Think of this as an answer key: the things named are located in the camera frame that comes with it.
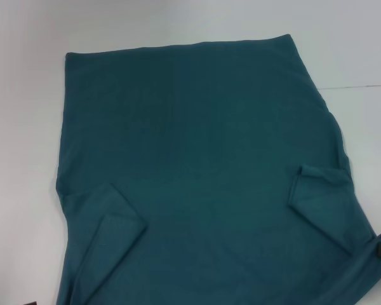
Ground blue teal shirt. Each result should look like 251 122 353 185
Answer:
55 33 381 305

